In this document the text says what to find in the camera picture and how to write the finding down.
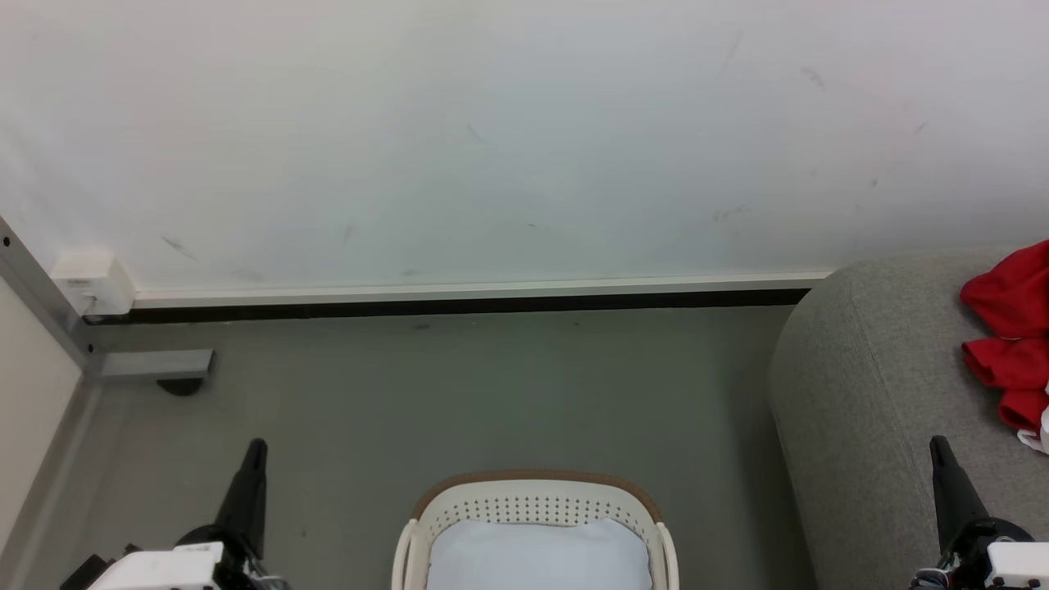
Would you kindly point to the white clothing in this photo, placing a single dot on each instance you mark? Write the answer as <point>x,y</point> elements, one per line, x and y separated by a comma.
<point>1039,426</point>

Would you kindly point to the pale blue clothing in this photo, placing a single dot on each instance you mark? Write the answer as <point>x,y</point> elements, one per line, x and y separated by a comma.
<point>541,557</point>

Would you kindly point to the black round foot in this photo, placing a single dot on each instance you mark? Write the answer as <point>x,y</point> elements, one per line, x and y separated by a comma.
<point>180,387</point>

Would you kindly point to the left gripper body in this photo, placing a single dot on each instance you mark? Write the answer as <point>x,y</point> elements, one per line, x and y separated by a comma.
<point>164,569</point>

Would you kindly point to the white and black baseboard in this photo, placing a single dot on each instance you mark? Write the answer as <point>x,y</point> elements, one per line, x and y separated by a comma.
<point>459,299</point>

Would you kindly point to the grey fabric sofa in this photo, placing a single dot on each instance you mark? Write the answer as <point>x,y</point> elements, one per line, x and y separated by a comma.
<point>869,410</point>

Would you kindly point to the grey metal foot bracket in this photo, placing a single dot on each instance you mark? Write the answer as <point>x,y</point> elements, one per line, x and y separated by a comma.
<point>156,365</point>

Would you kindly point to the white perforated laundry basket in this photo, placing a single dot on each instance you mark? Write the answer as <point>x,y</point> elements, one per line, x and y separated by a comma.
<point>533,496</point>

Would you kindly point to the beige partition panel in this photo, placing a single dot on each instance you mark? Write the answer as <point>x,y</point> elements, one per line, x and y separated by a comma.
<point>29,410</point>

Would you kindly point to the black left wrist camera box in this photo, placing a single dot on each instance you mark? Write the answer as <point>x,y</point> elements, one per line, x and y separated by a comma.
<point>82,574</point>

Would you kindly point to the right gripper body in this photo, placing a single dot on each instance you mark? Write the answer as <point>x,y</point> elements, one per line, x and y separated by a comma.
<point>1012,565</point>

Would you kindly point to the grey metal frame post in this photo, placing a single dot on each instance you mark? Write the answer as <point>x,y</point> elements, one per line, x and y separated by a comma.
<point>45,303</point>

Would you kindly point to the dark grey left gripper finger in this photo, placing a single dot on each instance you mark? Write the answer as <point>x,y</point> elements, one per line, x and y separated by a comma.
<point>236,508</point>
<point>257,508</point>

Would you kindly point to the white wall box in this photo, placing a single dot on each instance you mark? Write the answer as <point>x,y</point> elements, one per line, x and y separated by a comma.
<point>94,283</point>

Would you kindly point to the red knitted clothing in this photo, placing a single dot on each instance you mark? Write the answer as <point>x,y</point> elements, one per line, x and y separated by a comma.
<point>1012,328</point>

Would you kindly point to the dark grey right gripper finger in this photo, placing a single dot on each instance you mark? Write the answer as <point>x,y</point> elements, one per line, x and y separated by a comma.
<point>942,500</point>
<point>965,504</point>

